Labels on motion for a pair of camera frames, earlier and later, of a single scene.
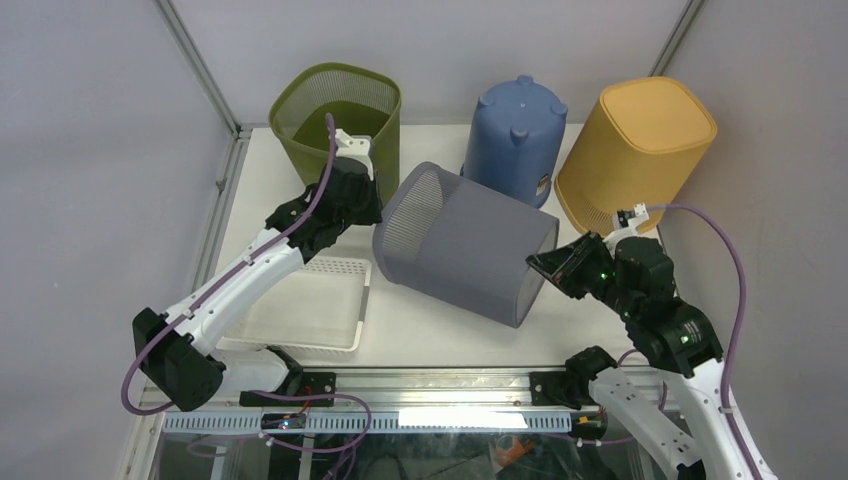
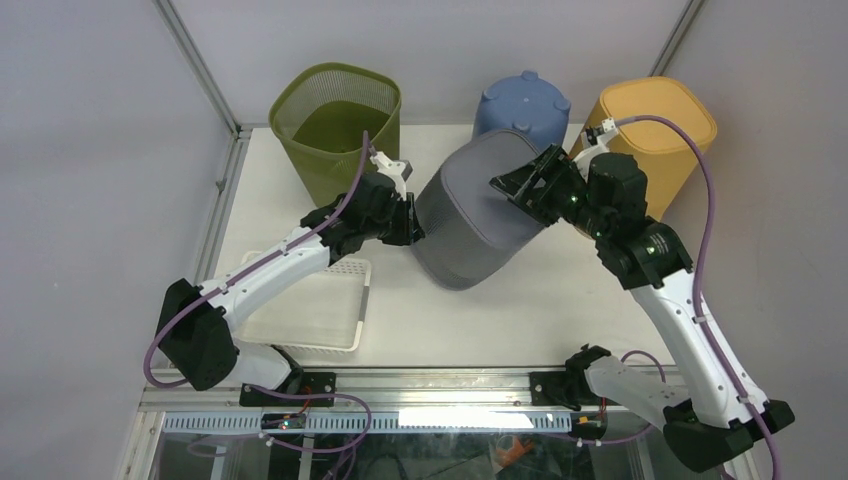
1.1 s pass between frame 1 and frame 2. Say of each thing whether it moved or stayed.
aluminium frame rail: stayed
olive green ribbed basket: stayed
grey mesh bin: moved
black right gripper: moved
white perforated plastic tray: stayed
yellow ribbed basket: stayed
